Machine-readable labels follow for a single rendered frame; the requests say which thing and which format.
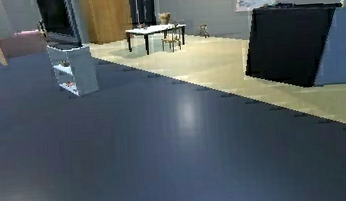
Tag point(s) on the tan vase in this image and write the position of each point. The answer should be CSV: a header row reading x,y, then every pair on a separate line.
x,y
165,18

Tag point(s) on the wooden chair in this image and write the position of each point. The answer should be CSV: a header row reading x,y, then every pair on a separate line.
x,y
172,40

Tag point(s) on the white table with black legs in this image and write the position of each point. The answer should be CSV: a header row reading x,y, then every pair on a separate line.
x,y
153,30

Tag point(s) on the small brown stool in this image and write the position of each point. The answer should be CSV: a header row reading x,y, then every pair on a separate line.
x,y
204,30

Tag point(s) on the dark window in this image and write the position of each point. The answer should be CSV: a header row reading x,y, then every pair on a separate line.
x,y
143,10

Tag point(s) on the white shelf stand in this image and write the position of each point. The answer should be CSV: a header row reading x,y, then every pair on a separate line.
x,y
80,70

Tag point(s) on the brown wooden room door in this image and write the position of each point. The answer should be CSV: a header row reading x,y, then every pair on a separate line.
x,y
107,15

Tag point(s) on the black and blue cabinet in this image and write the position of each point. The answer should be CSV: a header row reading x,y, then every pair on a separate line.
x,y
291,44

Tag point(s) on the black television set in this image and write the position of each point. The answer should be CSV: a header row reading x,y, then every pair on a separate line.
x,y
57,17

